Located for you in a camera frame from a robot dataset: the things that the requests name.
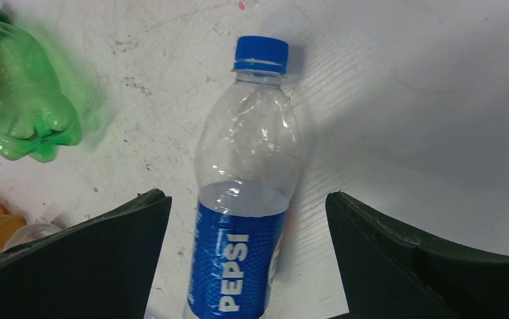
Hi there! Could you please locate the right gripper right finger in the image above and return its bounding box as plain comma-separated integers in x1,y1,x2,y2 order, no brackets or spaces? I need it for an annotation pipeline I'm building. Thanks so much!
326,192,509,318

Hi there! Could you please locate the green plastic bottle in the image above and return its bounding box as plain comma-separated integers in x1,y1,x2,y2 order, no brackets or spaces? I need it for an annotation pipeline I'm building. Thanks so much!
0,10,82,163

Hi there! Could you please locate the clear bottle red round logo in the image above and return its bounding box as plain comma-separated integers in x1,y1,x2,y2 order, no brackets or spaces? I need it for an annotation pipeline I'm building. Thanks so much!
3,223,62,251

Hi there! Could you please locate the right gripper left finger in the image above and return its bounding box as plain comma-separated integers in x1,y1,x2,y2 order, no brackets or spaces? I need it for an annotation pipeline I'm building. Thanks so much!
0,189,172,318

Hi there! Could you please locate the Pepsi bottle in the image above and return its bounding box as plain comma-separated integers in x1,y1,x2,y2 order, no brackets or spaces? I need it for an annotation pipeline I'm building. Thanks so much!
183,36,301,318

